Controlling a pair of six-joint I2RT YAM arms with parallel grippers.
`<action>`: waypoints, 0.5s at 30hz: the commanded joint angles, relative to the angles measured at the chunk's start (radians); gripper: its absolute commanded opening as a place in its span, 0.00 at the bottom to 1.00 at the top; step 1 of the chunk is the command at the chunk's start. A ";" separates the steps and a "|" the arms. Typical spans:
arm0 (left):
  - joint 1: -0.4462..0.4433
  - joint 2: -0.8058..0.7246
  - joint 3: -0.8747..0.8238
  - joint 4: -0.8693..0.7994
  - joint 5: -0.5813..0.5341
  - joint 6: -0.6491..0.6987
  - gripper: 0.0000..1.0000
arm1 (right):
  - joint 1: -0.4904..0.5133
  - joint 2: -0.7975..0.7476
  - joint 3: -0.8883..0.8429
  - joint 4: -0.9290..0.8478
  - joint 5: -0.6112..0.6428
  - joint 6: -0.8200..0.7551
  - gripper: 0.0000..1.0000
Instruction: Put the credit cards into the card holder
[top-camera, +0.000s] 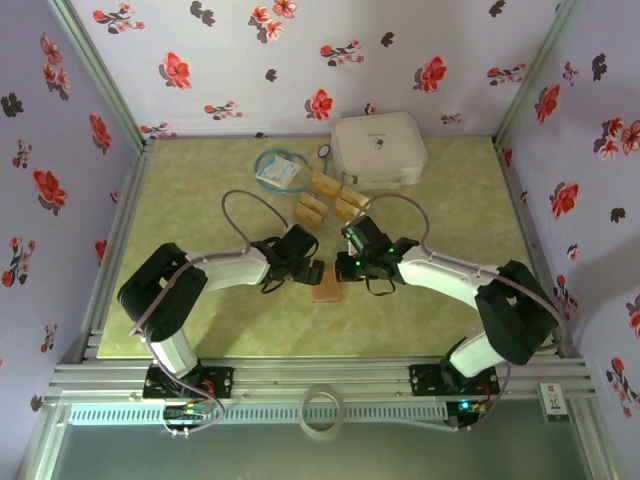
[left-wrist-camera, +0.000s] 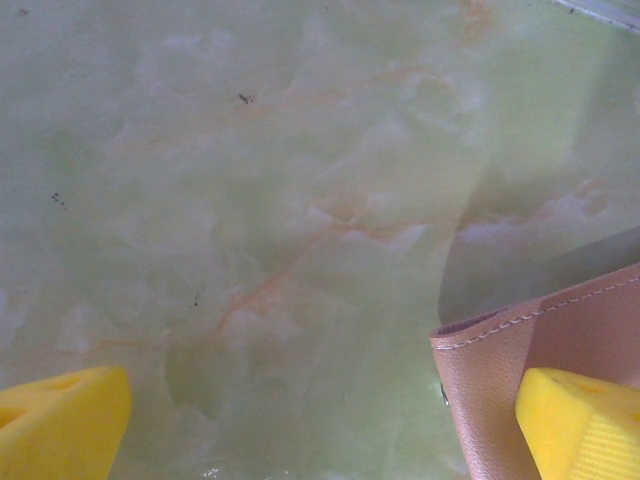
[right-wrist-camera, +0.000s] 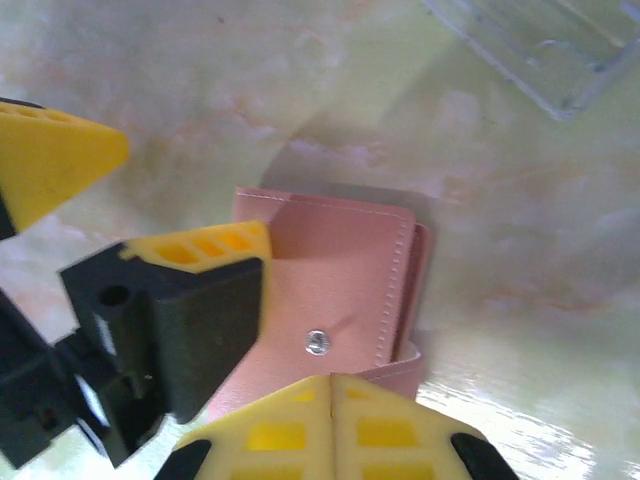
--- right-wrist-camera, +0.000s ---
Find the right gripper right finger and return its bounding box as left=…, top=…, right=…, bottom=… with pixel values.
left=332, top=372, right=521, bottom=480

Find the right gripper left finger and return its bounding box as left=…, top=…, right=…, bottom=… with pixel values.
left=169, top=373, right=335, bottom=480

